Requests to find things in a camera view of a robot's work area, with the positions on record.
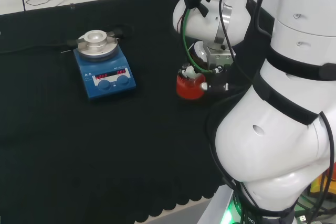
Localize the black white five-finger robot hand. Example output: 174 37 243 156
178 40 237 93

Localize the blue-base heater with steel block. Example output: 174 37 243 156
60 28 137 102

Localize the black bench cloth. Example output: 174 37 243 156
0 0 276 224

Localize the red plastic flask ring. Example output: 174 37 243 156
176 73 206 101

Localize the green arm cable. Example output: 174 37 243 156
181 0 224 74

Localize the black looped heater cable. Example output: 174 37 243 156
107 24 135 40

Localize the black heater power cable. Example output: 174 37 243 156
0 40 69 54

